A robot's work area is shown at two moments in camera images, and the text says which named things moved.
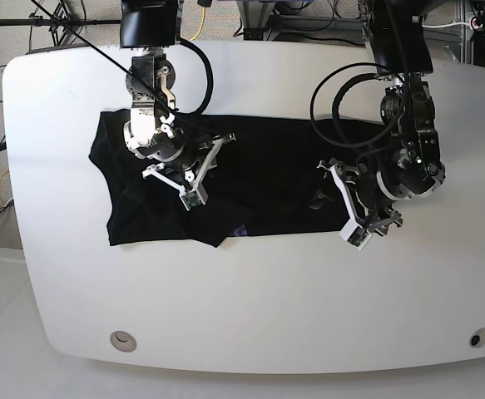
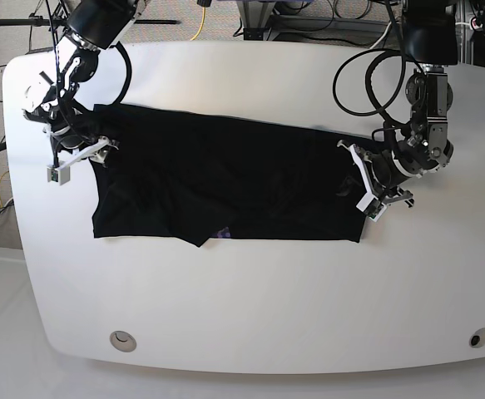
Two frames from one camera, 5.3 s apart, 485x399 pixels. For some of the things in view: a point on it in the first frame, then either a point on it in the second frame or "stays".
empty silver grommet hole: (123, 341) stays
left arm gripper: (150, 135) to (73, 132)
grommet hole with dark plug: (479, 337) stays
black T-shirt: (272, 181) stays
